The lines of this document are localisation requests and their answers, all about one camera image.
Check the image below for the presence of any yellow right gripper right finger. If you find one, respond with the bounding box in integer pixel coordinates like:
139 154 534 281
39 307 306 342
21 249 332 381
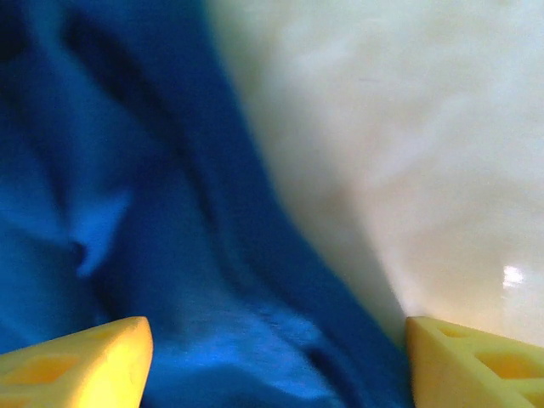
404 315 544 408

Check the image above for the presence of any blue t-shirt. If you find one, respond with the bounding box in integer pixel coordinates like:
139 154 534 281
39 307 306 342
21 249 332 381
0 0 416 408

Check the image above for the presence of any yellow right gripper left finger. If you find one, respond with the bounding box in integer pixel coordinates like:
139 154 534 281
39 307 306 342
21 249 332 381
0 315 153 408

